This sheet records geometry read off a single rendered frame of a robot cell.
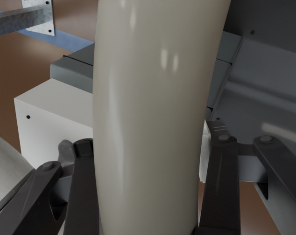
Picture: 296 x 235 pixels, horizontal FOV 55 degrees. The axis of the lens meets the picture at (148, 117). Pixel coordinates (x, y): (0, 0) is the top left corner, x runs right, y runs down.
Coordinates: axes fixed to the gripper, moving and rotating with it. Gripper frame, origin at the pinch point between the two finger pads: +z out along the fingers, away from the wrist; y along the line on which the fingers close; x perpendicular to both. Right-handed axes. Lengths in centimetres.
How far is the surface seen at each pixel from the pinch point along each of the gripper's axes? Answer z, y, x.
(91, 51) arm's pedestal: 62, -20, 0
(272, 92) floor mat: 111, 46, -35
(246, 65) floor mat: 113, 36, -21
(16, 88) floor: 166, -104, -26
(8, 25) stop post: 123, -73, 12
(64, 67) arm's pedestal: 49, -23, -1
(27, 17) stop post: 135, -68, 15
